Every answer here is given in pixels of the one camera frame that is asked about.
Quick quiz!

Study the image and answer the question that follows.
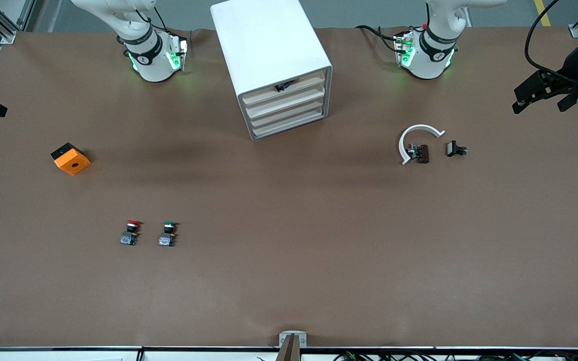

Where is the red push button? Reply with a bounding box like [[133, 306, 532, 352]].
[[120, 220, 141, 246]]

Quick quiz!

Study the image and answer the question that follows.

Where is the white beige drawer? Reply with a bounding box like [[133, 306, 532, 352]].
[[241, 71, 327, 107], [250, 106, 331, 140], [244, 83, 328, 118], [247, 95, 329, 129]]

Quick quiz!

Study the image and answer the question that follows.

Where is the green push button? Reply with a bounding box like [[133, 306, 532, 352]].
[[159, 221, 179, 247]]

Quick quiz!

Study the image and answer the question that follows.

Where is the white drawer cabinet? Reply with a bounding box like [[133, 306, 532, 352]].
[[210, 0, 333, 141]]

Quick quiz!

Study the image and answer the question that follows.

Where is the orange box with hole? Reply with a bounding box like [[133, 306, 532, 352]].
[[51, 143, 91, 176]]

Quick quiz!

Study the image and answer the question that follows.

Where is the dark brown small component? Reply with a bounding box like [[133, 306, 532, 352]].
[[407, 143, 430, 164]]

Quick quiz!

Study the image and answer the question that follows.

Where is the brown table cover mat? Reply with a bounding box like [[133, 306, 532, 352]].
[[0, 28, 578, 348]]

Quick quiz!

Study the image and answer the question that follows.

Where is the white curved ring piece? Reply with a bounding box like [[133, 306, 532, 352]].
[[398, 124, 446, 166]]

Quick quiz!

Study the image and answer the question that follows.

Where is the black arm base cable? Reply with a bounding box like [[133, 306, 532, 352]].
[[357, 24, 405, 53]]

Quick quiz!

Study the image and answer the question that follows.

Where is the grey metal bracket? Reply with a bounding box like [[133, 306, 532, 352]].
[[279, 331, 308, 348]]

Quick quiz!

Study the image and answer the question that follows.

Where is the brown tapered post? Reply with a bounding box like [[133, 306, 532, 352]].
[[276, 335, 302, 361]]

